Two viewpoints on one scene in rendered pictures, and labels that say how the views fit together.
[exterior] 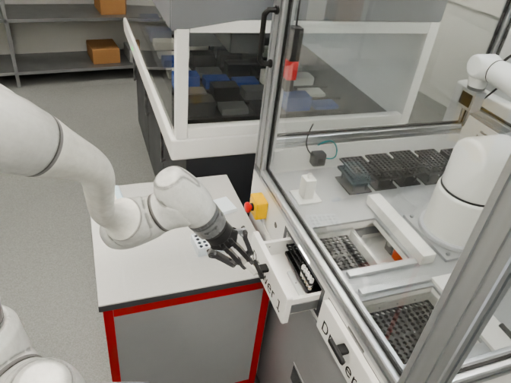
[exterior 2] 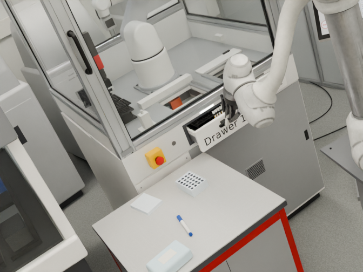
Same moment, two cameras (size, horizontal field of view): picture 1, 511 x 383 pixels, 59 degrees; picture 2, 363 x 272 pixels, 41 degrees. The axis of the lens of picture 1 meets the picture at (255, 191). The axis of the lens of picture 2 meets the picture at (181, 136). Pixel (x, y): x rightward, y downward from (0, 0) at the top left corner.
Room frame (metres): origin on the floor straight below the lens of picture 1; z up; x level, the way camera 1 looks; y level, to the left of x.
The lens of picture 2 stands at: (1.08, 1.87, 1.97)
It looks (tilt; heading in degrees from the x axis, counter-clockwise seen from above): 29 degrees down; 273
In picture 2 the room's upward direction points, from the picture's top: 22 degrees counter-clockwise
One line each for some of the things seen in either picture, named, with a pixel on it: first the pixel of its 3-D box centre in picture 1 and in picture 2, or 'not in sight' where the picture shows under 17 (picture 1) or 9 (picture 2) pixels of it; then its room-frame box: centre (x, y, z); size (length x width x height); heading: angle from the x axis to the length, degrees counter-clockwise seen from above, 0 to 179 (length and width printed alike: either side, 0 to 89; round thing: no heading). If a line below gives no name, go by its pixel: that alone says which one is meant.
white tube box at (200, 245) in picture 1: (211, 242); (191, 183); (1.20, 0.13, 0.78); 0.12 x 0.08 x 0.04; 119
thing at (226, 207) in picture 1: (217, 207); (146, 203); (1.42, 0.14, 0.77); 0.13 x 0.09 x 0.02; 127
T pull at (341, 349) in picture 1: (340, 349); not in sight; (0.72, -0.26, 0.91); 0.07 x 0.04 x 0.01; 23
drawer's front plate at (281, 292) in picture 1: (268, 274); (223, 126); (0.98, -0.07, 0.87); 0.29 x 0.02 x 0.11; 23
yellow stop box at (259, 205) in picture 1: (257, 206); (155, 158); (1.32, -0.01, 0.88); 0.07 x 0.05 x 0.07; 23
